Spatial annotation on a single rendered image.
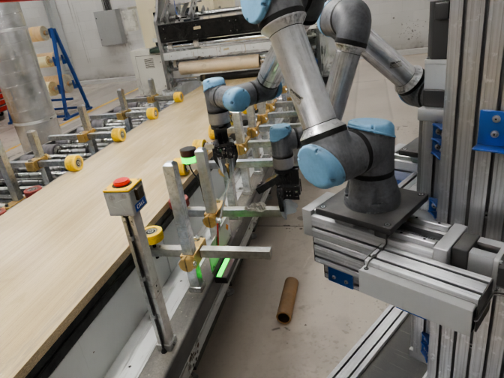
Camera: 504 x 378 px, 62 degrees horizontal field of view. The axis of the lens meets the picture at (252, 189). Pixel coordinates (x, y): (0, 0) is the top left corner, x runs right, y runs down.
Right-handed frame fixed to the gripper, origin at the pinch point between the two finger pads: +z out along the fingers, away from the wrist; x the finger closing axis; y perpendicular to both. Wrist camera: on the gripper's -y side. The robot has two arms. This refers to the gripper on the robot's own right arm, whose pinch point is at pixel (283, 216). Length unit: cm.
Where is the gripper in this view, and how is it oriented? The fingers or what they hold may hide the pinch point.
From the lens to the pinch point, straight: 159.3
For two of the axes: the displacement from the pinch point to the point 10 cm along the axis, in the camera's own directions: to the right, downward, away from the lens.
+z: 1.3, 9.0, 4.1
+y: 9.7, -0.2, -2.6
